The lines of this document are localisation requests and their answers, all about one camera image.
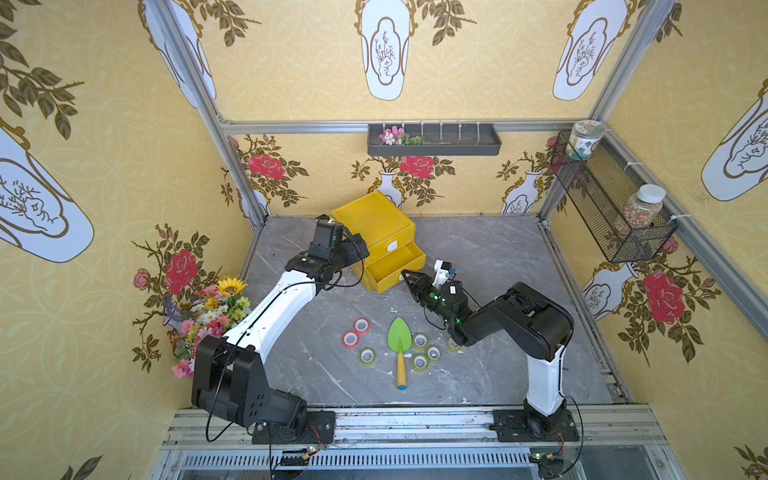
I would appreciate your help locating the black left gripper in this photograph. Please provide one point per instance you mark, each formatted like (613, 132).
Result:
(352, 247)

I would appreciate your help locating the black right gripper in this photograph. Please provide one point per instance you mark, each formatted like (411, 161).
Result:
(420, 287)

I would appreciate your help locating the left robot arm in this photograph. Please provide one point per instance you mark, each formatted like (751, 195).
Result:
(229, 380)

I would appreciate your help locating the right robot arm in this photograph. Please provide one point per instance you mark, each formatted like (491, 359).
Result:
(538, 325)

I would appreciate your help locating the yellow plastic drawer cabinet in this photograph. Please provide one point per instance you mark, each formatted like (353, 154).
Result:
(381, 224)

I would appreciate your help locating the red tape roll upper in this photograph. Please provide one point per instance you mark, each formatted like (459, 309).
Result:
(361, 326)

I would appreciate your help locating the red tape roll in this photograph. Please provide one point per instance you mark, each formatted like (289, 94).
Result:
(361, 326)
(350, 339)

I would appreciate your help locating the yellow tape roll bottom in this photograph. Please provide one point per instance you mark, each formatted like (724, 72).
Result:
(420, 363)

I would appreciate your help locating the red tape roll lower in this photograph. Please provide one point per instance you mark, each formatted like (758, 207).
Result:
(350, 339)

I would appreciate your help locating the small pink flowers on shelf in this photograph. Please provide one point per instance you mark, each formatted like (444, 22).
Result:
(397, 136)

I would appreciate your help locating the colourful artificial flower bouquet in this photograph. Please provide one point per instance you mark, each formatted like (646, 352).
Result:
(218, 308)

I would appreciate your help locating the patterned jar green lid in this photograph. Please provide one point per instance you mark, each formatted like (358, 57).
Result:
(584, 137)

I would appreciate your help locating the clear jar white lid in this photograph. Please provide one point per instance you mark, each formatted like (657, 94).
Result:
(640, 209)

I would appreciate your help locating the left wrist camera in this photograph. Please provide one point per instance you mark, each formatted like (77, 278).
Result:
(327, 238)

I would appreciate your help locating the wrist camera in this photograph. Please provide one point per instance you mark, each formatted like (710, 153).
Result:
(443, 272)
(327, 238)

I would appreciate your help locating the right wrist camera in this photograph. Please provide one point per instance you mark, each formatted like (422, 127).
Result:
(443, 272)

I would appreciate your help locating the green trowel yellow handle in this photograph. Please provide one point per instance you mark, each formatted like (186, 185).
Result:
(400, 341)

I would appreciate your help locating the grey wall shelf tray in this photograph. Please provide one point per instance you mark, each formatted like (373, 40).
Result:
(444, 139)

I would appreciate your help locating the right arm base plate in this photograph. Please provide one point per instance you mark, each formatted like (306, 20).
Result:
(530, 426)

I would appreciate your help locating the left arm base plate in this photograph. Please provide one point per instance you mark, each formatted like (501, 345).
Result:
(309, 427)

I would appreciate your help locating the black wire wall basket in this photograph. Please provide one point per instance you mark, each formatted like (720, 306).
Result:
(600, 188)

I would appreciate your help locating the aluminium front rail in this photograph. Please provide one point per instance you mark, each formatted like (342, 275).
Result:
(621, 441)

